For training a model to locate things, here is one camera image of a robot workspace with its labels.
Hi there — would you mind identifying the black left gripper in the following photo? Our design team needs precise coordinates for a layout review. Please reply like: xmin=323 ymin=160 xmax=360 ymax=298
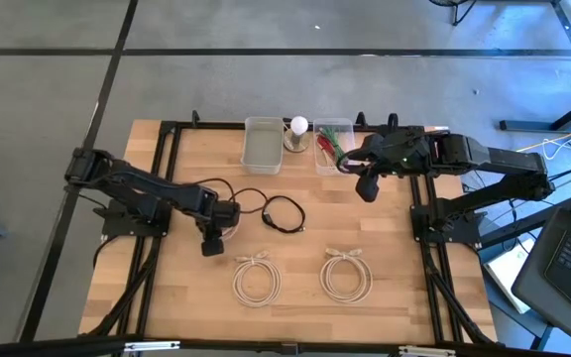
xmin=198 ymin=187 xmax=241 ymax=258

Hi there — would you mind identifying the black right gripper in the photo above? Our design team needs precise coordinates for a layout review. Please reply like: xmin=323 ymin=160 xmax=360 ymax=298
xmin=346 ymin=133 xmax=391 ymax=203

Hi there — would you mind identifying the green USB cable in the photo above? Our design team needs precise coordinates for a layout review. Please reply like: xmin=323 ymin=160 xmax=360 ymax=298
xmin=317 ymin=126 xmax=347 ymax=163

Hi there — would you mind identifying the red USB cable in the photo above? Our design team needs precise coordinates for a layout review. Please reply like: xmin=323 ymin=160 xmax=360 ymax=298
xmin=316 ymin=134 xmax=336 ymax=159

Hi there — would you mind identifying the black USB cable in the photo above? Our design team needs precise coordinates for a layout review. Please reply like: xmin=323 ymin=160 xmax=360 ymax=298
xmin=229 ymin=186 xmax=307 ymax=235

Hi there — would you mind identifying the clear plastic bin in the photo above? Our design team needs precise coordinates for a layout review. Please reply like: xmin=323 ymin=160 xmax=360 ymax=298
xmin=312 ymin=117 xmax=358 ymax=178

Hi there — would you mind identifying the white light bulb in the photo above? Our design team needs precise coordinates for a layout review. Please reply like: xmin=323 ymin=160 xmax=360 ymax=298
xmin=289 ymin=115 xmax=310 ymax=135

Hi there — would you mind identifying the white opaque plastic bin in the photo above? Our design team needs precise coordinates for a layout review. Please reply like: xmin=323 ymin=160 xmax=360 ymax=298
xmin=240 ymin=116 xmax=286 ymax=176

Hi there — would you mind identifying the black desk leg beam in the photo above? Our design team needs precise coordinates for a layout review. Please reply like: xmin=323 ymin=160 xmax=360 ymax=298
xmin=499 ymin=88 xmax=571 ymax=133

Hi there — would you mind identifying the white book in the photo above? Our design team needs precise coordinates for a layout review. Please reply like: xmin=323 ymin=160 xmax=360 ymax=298
xmin=482 ymin=236 xmax=537 ymax=315

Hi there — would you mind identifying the black rig beam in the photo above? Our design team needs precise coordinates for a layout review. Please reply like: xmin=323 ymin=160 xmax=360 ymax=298
xmin=0 ymin=335 xmax=571 ymax=357

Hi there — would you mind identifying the black laptop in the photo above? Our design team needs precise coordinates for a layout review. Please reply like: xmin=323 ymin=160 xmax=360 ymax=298
xmin=511 ymin=205 xmax=571 ymax=356

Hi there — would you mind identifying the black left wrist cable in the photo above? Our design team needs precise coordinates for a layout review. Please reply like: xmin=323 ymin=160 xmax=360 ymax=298
xmin=185 ymin=177 xmax=238 ymax=202

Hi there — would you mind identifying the black aluminium table frame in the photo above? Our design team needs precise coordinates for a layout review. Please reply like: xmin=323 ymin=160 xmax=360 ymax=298
xmin=79 ymin=111 xmax=500 ymax=348

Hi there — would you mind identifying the silver beam bracket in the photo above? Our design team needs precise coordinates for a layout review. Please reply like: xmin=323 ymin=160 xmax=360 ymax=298
xmin=398 ymin=345 xmax=458 ymax=357
xmin=124 ymin=340 xmax=181 ymax=353

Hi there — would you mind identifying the yellow power cord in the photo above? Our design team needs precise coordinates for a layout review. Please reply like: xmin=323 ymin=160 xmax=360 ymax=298
xmin=515 ymin=121 xmax=571 ymax=154

